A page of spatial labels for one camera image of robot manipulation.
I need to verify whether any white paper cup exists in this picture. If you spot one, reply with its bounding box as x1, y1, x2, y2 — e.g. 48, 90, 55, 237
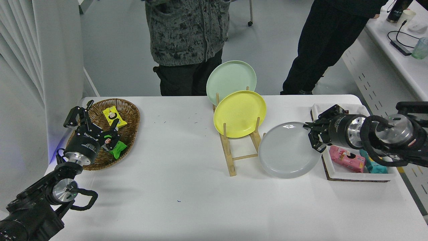
400, 9, 416, 27

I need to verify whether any yellow plate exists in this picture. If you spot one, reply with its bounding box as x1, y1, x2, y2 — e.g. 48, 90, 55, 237
213, 90, 267, 138

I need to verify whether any person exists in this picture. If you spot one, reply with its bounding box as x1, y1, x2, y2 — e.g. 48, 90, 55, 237
280, 0, 390, 95
144, 0, 231, 96

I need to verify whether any black cable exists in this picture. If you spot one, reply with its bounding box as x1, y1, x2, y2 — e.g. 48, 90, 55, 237
387, 19, 420, 49

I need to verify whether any pink snack packet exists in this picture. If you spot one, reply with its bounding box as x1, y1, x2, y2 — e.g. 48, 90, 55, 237
329, 145, 366, 173

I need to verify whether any brown wicker basket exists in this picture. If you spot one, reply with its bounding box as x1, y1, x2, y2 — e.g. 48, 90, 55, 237
66, 98, 141, 171

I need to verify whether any black bottle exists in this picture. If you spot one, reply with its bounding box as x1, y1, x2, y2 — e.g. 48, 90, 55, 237
386, 0, 413, 24

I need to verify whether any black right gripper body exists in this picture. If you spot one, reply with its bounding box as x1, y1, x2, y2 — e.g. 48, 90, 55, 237
329, 114, 367, 149

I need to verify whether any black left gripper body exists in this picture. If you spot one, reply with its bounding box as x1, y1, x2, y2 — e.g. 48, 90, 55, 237
66, 126, 102, 163

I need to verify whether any green snack packet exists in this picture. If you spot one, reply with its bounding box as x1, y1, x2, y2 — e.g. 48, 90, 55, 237
109, 140, 128, 160

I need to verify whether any wooden plate rack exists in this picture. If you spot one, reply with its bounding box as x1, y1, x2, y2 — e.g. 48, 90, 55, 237
212, 86, 267, 177

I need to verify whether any grey plate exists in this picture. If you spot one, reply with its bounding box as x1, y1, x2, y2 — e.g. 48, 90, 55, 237
258, 122, 322, 179

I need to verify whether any teal snack packet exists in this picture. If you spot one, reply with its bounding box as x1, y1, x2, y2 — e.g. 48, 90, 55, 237
359, 149, 389, 174

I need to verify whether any translucent green cup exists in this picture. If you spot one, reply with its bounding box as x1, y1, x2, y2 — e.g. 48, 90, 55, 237
411, 37, 428, 60

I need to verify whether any white tray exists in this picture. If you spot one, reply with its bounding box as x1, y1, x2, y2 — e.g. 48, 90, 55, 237
311, 103, 398, 181

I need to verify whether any pale green plate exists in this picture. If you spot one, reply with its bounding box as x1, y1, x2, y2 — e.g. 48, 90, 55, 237
206, 60, 257, 106

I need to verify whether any yellow snack packet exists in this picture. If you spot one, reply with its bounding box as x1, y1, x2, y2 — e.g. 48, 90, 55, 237
102, 106, 128, 128

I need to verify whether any white side table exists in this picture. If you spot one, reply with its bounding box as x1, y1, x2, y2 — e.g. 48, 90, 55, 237
341, 0, 428, 215

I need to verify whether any white curtain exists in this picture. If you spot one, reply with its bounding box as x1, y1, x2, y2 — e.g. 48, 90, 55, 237
0, 0, 84, 211

